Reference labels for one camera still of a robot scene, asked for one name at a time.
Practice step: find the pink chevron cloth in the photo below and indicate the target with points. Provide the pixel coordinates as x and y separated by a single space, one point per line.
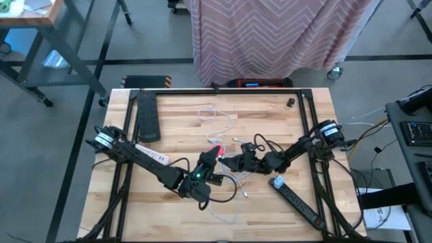
270 33

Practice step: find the black curved device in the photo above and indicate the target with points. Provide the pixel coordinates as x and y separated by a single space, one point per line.
415 101

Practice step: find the metal wheeled rack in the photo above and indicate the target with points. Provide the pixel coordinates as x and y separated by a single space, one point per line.
335 72

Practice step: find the grey desk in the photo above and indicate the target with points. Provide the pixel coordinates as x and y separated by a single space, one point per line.
396 152

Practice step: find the white power strip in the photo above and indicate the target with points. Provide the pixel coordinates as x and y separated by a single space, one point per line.
152 154

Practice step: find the narrow black power strip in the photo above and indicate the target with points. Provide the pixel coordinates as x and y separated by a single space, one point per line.
297 207

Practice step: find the white paper sheet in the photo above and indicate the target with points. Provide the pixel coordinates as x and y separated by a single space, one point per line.
384 217

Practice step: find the wooden side table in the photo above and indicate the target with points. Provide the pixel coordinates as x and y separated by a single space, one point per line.
27 17

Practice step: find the pink USB charger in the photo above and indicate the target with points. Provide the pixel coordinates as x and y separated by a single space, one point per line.
221 152

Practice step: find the black aluminium table frame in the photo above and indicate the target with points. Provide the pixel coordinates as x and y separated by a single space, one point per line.
236 91

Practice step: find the light blue USB charger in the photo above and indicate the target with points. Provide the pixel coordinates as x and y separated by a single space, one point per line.
278 182

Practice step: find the wide black power strip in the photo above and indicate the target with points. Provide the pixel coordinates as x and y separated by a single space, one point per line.
148 116

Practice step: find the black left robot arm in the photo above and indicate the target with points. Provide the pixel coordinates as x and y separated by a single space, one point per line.
141 158

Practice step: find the black USB charger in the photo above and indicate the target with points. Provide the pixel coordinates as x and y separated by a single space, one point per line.
291 102

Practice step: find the black keyboard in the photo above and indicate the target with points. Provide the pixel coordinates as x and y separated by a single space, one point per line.
426 173

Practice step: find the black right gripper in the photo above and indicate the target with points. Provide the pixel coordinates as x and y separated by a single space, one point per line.
253 162

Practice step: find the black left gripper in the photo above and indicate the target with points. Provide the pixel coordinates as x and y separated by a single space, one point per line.
197 184

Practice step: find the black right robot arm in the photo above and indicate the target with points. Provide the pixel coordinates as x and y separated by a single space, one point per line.
303 148

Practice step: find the black stand leg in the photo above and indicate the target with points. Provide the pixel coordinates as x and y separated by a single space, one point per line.
124 11
420 15

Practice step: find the black keypad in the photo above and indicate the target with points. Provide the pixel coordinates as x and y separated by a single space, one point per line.
416 132

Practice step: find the red black toolbox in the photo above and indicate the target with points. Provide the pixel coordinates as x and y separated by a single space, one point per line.
260 82

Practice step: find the green plastic item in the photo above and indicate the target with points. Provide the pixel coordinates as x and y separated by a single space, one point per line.
5 5

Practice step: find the black box yellow stripes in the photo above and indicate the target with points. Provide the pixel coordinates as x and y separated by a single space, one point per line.
146 81

